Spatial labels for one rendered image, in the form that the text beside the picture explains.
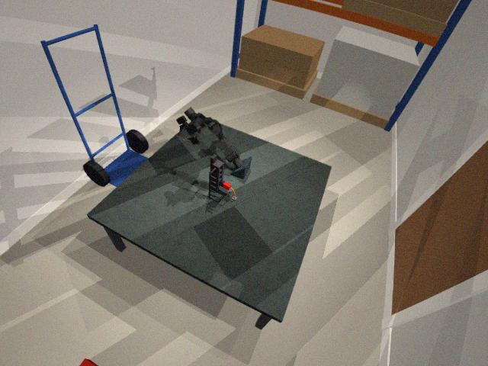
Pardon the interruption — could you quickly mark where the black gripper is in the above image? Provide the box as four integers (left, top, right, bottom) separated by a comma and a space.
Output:
176, 115, 201, 145

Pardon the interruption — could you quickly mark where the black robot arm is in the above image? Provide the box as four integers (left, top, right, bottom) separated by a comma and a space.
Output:
184, 107, 244, 169

